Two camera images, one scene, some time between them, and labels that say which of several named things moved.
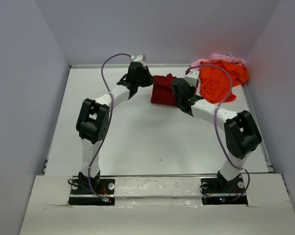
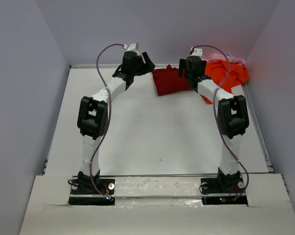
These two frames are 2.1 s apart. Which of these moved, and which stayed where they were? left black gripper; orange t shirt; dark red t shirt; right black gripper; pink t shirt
Moved: left black gripper; right black gripper; dark red t shirt
Stayed: pink t shirt; orange t shirt
